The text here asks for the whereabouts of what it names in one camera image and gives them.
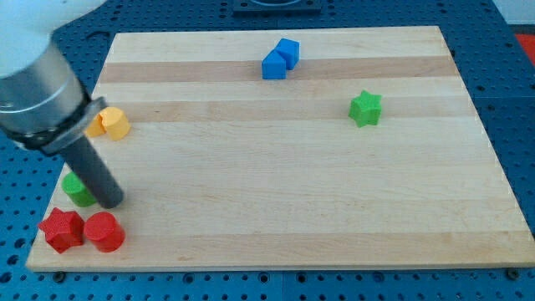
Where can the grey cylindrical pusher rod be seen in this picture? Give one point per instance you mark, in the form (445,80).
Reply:
(85,162)

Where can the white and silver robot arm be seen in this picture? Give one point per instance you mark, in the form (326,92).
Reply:
(44,106)

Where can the green star block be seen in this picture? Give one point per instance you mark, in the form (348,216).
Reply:
(365,109)

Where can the green cylinder block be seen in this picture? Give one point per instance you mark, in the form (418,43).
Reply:
(77,192)

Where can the wooden board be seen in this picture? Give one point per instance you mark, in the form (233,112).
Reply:
(225,170)

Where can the blue cube block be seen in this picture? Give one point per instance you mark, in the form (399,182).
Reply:
(289,50)

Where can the red cylinder block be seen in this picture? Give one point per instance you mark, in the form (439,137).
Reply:
(104,232)

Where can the blue pentagon block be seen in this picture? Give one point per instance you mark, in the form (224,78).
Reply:
(274,66)

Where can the yellow heart block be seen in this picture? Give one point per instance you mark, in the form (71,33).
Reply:
(111,121)

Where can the red star block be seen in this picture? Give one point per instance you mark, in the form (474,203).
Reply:
(62,230)

